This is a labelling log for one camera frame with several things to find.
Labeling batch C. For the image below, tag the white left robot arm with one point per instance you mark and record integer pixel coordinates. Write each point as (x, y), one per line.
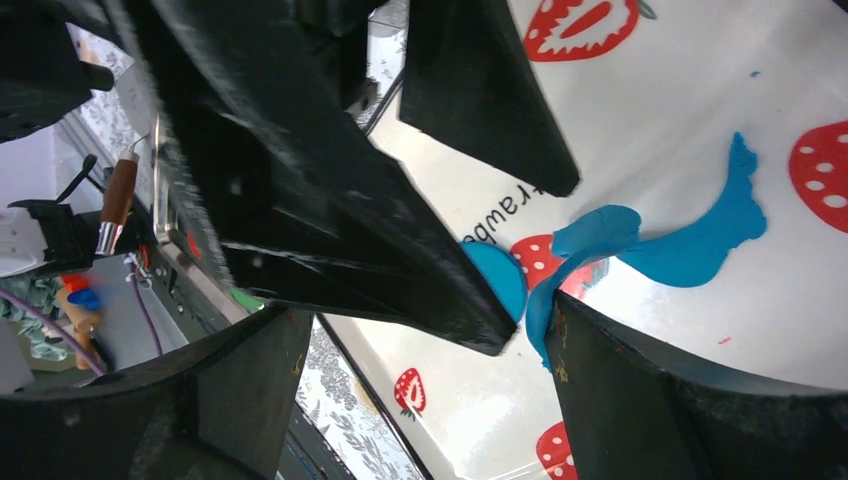
(42, 78)

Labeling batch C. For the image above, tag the blue dough piece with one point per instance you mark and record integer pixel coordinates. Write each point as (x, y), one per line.
(502, 273)

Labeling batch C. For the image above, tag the blue dough scrap strip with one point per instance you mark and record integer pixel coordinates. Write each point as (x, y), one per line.
(685, 258)

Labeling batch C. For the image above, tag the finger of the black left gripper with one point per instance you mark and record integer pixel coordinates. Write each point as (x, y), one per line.
(469, 85)
(286, 196)

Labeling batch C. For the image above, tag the stainless steel baking tray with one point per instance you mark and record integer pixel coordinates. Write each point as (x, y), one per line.
(175, 241)

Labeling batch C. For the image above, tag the white strawberry print tray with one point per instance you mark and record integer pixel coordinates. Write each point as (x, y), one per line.
(650, 122)

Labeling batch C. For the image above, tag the metal spatula wooden handle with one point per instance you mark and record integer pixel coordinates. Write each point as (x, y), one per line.
(118, 199)

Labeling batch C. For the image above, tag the floral table mat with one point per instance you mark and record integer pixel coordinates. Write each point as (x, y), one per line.
(337, 404)

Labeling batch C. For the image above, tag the green dough disc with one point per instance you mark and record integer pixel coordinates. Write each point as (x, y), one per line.
(248, 302)

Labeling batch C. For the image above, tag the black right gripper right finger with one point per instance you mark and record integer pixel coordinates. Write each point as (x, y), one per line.
(636, 407)

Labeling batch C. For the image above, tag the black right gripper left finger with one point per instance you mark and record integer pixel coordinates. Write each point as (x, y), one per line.
(217, 408)

